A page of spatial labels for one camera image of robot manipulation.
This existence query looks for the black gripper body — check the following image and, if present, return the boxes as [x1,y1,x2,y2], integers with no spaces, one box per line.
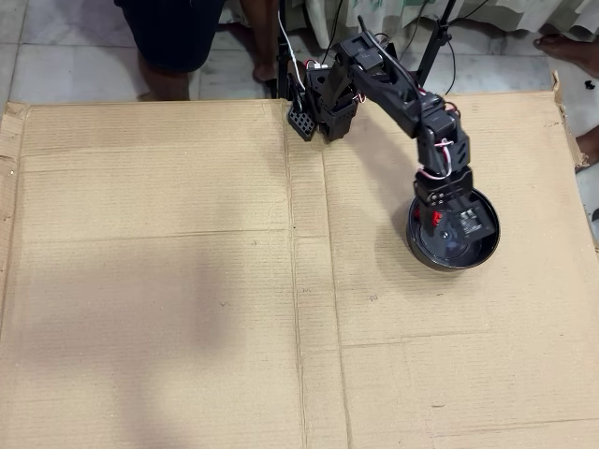
[413,167,475,210]

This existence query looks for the black round bowl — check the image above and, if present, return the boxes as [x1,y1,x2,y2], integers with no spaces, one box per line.
[404,186,502,274]

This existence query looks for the black tripod stand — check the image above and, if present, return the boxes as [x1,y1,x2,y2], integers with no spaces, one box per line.
[402,0,459,94]

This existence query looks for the bare foot beside cardboard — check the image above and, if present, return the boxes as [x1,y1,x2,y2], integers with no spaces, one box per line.
[574,122,599,166]

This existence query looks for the patterned bed cloth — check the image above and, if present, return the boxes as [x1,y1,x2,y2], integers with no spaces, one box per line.
[285,0,599,48]

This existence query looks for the large bare foot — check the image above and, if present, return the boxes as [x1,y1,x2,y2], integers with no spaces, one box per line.
[533,32,599,80]

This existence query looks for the black metal pole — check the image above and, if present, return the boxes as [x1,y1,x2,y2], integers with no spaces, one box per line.
[276,0,291,100]

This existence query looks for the bare foot with sandal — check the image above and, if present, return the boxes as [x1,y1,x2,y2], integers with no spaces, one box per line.
[239,0,283,86]

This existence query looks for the flattened cardboard sheet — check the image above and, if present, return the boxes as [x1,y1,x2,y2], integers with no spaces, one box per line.
[0,69,599,449]

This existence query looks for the person's legs black shorts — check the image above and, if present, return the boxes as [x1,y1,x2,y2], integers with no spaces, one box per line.
[113,0,226,103]

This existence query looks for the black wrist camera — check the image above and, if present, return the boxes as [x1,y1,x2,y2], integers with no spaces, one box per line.
[448,194,498,242]

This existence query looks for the thin black floor cable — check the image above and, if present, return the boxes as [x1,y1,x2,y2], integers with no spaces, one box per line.
[442,31,458,96]

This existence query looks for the white cable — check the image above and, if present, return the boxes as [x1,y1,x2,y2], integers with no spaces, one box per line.
[277,8,306,91]

